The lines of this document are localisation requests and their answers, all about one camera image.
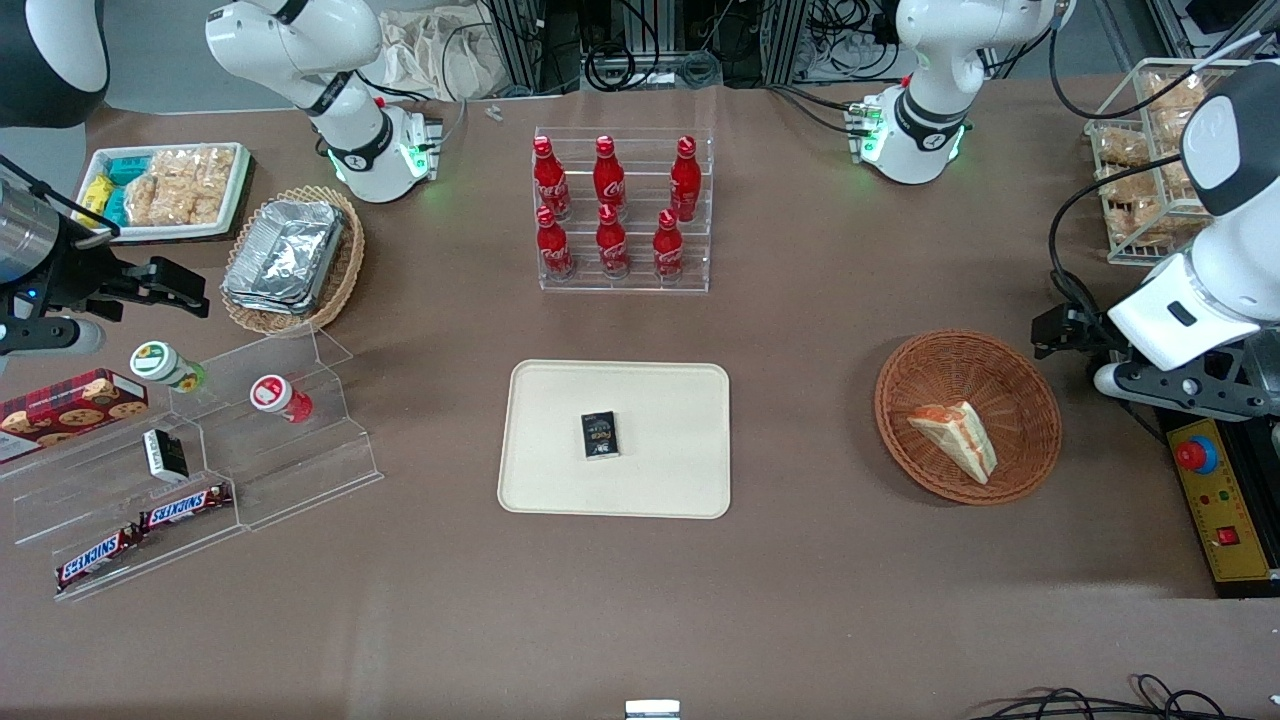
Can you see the red cola bottle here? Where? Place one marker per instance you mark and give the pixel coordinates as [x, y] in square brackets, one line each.
[612, 248]
[609, 182]
[554, 250]
[550, 185]
[685, 185]
[668, 252]

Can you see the red capped drink bottle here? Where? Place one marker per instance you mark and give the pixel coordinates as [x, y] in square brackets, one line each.
[280, 397]

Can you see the small black and white box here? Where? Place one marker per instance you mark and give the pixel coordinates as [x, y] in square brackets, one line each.
[165, 455]

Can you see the beige plastic tray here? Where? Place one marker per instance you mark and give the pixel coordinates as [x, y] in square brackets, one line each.
[660, 400]

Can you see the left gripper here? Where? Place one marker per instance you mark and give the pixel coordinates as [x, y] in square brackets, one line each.
[1082, 333]

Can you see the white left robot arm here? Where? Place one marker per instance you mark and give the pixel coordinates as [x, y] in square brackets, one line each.
[935, 70]

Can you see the light wicker basket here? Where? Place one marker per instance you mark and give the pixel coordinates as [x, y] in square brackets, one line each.
[345, 270]

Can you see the triangular sandwich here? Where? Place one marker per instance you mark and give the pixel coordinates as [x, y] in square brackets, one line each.
[955, 435]

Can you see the red emergency stop button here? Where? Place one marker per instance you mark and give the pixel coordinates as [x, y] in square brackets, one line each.
[1197, 455]

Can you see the yellow snack packet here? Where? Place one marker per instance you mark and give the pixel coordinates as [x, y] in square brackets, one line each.
[95, 195]

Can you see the teal snack packet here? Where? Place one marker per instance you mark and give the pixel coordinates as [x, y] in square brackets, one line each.
[128, 168]
[116, 206]

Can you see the white rectangular snack tray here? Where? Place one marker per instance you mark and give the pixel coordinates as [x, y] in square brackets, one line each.
[180, 232]

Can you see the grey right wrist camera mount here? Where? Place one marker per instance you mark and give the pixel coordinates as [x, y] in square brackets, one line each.
[50, 336]

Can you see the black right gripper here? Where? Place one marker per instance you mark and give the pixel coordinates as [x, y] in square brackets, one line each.
[72, 272]

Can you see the clear acrylic stepped display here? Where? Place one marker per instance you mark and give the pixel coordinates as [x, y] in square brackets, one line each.
[310, 470]

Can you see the brown wicker basket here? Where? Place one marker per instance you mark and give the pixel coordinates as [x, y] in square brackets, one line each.
[1020, 400]

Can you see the red cookie box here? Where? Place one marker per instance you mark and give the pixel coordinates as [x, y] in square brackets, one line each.
[70, 410]

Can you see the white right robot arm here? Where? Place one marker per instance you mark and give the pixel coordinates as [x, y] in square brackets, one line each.
[300, 45]

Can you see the stacked aluminium foil trays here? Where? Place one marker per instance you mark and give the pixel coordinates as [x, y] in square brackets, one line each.
[285, 260]

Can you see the yellow control box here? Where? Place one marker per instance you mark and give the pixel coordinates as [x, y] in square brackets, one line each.
[1230, 500]

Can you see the aluminium frame rack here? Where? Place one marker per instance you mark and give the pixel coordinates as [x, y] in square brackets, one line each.
[530, 45]

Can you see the beige cloth bag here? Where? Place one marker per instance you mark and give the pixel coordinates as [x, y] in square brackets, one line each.
[450, 55]

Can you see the clear acrylic bottle rack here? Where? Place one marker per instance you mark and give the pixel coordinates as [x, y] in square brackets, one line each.
[640, 275]

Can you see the green capped drink bottle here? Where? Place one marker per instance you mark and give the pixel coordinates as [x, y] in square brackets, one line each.
[165, 365]

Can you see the snickers chocolate bar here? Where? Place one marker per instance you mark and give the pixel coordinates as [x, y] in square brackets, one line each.
[185, 507]
[98, 557]

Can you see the dark left wrist camera mount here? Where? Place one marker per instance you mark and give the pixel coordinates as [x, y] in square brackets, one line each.
[1190, 388]

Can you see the clear bag of rice crackers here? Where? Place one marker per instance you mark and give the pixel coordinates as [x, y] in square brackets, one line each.
[180, 185]

